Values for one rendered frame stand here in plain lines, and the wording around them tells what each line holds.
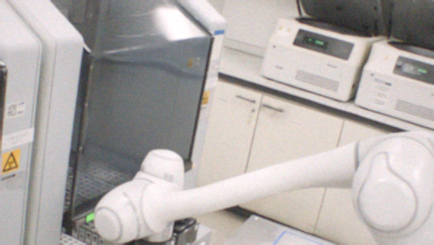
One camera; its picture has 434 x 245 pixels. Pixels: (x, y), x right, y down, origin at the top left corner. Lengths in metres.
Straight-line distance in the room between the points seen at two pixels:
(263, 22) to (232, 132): 0.90
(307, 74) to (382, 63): 0.43
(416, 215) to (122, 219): 0.57
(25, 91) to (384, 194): 0.73
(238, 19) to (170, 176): 3.20
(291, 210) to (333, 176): 2.65
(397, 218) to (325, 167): 0.29
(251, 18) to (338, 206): 1.48
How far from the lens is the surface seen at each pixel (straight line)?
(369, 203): 1.06
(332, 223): 3.88
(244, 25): 4.54
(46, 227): 1.55
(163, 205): 1.30
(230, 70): 3.91
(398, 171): 1.06
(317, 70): 3.71
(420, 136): 1.26
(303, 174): 1.32
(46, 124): 1.42
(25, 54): 1.31
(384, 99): 3.64
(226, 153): 4.02
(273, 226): 2.16
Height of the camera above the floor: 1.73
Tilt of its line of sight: 19 degrees down
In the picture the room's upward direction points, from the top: 11 degrees clockwise
